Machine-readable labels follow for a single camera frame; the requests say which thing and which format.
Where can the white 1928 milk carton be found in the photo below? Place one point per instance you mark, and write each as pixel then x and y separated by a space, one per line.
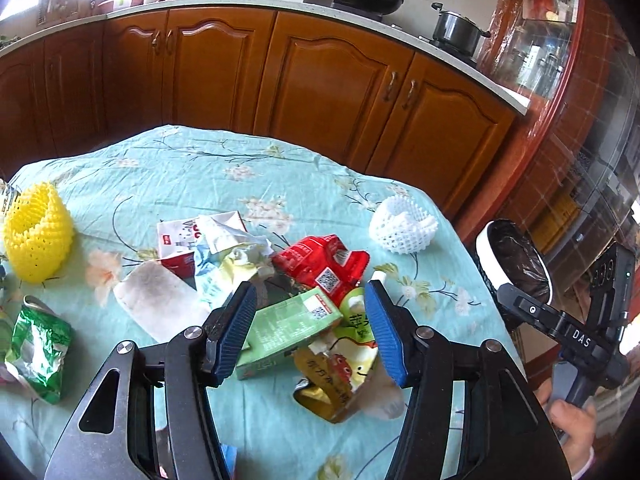
pixel 176 240

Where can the person's right hand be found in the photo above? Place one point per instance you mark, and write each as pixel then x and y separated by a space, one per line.
pixel 578 424

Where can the white trash bin black liner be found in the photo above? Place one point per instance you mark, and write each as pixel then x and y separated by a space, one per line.
pixel 504 254

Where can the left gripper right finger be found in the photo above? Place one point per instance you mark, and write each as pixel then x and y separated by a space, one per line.
pixel 393 329

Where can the steel cooking pot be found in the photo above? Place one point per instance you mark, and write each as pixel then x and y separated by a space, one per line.
pixel 457 31

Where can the gold cartoon snack wrapper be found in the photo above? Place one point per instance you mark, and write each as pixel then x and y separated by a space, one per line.
pixel 337 384

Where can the floral light-blue tablecloth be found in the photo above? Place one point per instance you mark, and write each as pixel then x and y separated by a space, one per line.
pixel 117 195

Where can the yellow foam fruit net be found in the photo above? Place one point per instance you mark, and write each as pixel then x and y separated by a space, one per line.
pixel 37 233

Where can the white foam fruit net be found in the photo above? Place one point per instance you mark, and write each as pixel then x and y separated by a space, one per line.
pixel 401 226

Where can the wooden base cabinets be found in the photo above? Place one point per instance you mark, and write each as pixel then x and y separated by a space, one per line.
pixel 363 95

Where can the green apple puree spout pouch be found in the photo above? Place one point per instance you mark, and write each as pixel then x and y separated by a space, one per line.
pixel 352 337

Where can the green drink carton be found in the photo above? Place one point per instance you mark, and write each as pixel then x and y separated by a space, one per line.
pixel 279 330

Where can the red snack pouch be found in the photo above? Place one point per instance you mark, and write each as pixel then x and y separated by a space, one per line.
pixel 325 262

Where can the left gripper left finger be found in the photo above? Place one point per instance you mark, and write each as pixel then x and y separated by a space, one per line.
pixel 226 329

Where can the green crumpled snack bag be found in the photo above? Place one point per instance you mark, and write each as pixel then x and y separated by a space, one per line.
pixel 37 351

